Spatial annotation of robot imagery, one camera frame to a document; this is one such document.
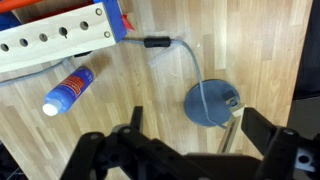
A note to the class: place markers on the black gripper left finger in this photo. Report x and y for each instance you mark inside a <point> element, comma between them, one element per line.
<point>137,118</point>

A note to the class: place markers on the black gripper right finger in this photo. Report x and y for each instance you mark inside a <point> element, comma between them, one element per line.
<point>257,128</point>

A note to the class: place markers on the grey wooden desk lamp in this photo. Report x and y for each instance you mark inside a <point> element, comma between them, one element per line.
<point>216,103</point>

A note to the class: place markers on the blue glue bottle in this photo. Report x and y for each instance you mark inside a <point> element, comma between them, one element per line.
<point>61,98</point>

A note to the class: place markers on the blue wooden toy toolbox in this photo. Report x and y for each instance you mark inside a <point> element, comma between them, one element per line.
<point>81,30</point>

